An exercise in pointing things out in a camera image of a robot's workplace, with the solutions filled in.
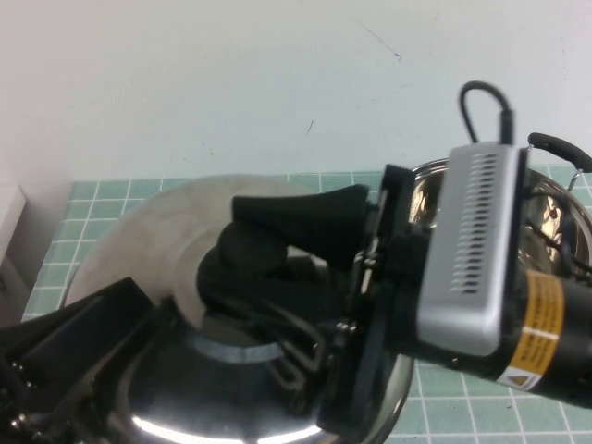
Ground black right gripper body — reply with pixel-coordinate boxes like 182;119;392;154
317;164;432;420

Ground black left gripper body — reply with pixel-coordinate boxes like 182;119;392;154
0;346;61;444

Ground stainless steel pot lid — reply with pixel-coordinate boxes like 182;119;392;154
59;172;413;444

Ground white box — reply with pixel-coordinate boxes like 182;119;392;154
0;184;29;320

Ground stainless steel pot, black handles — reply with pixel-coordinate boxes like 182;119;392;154
409;132;592;297

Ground green white checkered tablecloth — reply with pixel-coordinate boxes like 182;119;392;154
20;170;592;444

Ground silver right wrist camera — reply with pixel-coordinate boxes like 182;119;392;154
415;142;529;357

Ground black right camera cable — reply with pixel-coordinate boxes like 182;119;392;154
457;80;517;145

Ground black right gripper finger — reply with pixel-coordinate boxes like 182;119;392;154
198;257;349;330
232;184;381;275

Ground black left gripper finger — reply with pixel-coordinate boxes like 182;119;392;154
0;277;141;353
22;295;154;386

